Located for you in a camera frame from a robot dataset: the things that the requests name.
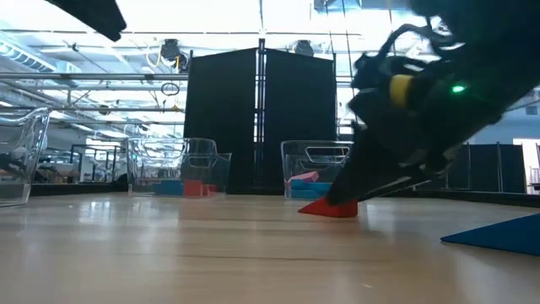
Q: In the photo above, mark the blue wedge block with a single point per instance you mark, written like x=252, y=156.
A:
x=498, y=236

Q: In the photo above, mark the black ceiling reel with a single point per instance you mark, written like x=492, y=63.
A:
x=171, y=50
x=304, y=47

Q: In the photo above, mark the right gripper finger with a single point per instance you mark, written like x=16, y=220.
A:
x=371, y=169
x=405, y=188

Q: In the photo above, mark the large clear plastic bin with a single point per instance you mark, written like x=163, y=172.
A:
x=25, y=126

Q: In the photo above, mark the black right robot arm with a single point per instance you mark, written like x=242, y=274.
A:
x=498, y=38

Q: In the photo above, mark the small red block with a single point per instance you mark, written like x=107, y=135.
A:
x=211, y=189

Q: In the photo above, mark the black folding partition screen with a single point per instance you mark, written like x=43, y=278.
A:
x=228, y=118

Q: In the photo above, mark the blue cylinder block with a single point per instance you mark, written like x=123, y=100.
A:
x=169, y=188

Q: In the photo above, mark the small yellow tag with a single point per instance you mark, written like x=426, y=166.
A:
x=401, y=90

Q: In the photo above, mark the small clear plastic bin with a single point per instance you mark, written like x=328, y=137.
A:
x=143, y=169
x=295, y=156

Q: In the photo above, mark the black partition fence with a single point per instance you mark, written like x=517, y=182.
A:
x=493, y=169

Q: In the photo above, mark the red wedge block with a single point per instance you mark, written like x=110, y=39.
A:
x=331, y=210

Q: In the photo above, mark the red cylinder block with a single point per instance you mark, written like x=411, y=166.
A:
x=193, y=188

